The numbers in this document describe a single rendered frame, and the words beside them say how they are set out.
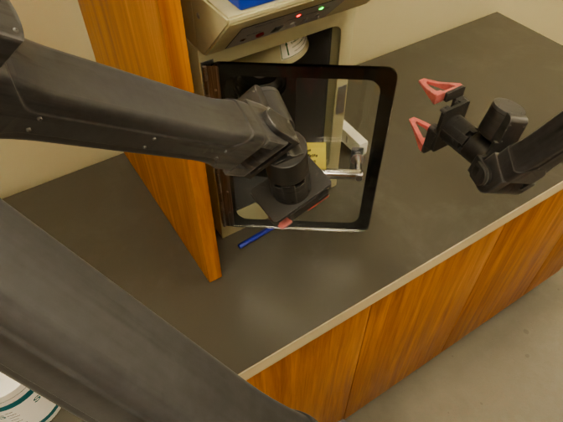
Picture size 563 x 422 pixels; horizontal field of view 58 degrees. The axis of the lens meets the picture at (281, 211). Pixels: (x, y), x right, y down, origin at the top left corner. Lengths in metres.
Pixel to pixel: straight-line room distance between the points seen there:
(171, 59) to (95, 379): 0.53
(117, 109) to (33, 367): 0.19
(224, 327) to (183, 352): 0.73
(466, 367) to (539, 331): 0.36
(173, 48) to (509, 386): 1.78
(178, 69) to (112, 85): 0.34
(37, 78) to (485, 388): 1.95
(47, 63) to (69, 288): 0.16
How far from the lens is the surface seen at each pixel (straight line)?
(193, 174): 0.85
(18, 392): 0.91
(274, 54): 0.96
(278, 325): 1.02
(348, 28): 1.02
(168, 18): 0.70
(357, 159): 0.94
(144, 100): 0.42
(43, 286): 0.26
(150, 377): 0.27
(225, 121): 0.51
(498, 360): 2.20
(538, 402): 2.18
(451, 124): 1.01
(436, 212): 1.25
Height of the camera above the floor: 1.83
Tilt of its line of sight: 48 degrees down
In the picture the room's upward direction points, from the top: straight up
